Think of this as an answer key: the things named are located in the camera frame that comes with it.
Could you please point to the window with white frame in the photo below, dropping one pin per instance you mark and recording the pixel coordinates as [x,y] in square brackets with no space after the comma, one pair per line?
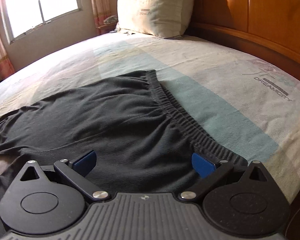
[23,16]

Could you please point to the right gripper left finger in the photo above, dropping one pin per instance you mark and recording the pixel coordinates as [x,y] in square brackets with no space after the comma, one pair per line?
[73,173]

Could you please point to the orange wooden headboard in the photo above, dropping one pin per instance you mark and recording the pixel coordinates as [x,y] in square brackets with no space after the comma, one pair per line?
[268,29]

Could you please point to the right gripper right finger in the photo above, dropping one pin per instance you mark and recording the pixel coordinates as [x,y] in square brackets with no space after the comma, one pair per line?
[211,175]

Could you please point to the cream printed pillow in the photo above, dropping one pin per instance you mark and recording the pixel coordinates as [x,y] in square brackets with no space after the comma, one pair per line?
[161,18]

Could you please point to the pastel patchwork bed sheet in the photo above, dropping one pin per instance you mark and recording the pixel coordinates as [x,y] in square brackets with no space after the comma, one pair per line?
[248,105]

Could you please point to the dark grey trousers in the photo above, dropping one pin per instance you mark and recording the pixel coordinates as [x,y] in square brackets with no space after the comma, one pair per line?
[143,138]

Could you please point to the wooden bedside table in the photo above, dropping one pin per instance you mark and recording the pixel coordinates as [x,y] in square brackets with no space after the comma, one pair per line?
[106,28]

